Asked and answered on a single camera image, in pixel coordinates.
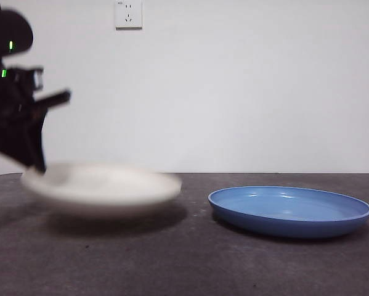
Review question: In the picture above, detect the blue plate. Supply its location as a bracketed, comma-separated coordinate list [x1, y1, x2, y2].
[208, 185, 369, 239]

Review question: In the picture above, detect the white plate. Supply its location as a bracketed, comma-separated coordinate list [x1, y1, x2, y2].
[20, 162, 184, 220]

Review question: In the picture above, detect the white wall socket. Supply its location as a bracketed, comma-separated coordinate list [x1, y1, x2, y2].
[115, 0, 144, 31]

